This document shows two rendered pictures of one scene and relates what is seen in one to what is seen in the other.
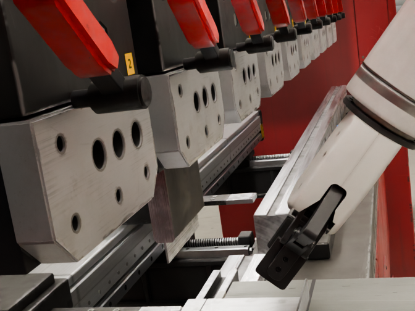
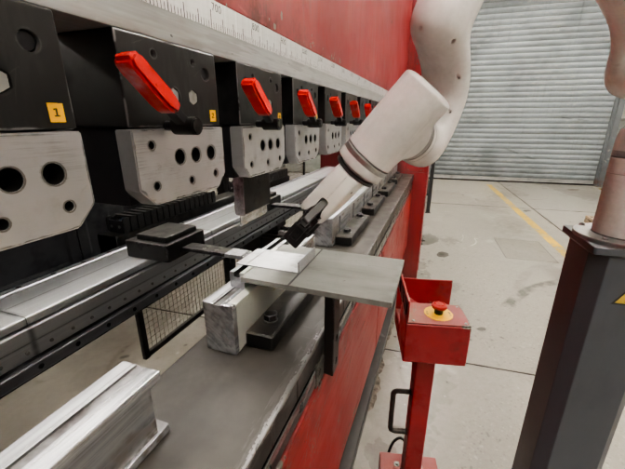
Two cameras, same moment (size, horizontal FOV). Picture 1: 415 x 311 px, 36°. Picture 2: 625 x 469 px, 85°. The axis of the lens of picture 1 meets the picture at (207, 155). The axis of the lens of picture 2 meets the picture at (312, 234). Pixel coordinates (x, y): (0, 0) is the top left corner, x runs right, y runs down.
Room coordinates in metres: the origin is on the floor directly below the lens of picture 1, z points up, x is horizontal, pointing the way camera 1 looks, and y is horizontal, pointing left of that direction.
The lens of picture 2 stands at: (-0.04, -0.11, 1.26)
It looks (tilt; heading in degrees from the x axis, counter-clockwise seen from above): 18 degrees down; 3
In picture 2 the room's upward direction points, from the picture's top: straight up
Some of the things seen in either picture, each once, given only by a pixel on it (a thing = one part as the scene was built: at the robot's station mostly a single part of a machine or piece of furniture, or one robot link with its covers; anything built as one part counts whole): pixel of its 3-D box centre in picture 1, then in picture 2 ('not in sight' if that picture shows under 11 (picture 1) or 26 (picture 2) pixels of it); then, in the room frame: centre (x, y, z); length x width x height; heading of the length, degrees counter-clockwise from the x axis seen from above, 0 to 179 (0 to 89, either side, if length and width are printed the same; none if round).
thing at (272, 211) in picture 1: (320, 138); (372, 186); (1.80, -0.33, 0.92); 1.67 x 0.06 x 0.10; 163
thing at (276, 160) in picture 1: (208, 177); not in sight; (2.00, 0.01, 0.81); 0.64 x 0.08 x 0.14; 73
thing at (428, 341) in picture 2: not in sight; (429, 314); (0.82, -0.39, 0.75); 0.20 x 0.16 x 0.18; 176
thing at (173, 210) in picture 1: (177, 197); (253, 194); (0.59, 0.03, 1.13); 0.10 x 0.02 x 0.10; 163
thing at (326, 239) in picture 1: (321, 222); (353, 228); (1.16, -0.20, 0.89); 0.30 x 0.05 x 0.03; 163
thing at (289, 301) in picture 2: not in sight; (292, 301); (0.62, -0.03, 0.89); 0.30 x 0.05 x 0.03; 163
